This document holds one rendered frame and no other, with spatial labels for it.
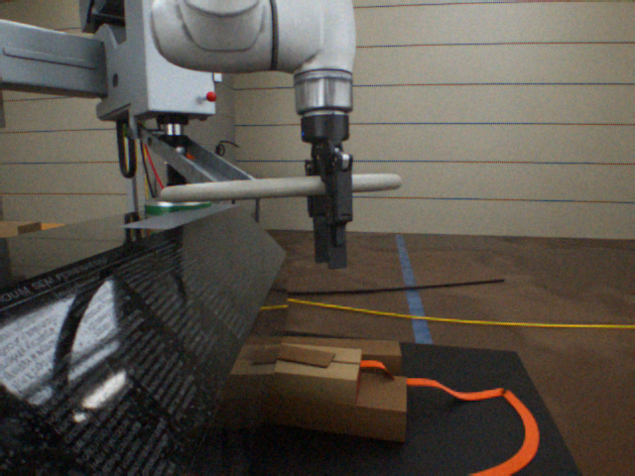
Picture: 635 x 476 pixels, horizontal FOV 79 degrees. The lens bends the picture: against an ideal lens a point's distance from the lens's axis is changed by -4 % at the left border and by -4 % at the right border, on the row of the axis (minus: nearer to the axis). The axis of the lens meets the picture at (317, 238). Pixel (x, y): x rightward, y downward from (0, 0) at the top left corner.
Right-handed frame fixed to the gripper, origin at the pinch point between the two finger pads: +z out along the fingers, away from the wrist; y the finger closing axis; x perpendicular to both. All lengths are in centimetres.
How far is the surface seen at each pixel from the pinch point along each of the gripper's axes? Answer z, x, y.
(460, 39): -179, -362, 359
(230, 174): -13, 4, 57
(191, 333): 16.1, 21.5, 14.9
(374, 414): 75, -41, 57
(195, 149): -22, 10, 80
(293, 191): -9.0, 5.9, -0.4
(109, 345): 11.5, 33.9, 3.6
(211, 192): -9.4, 17.1, 5.9
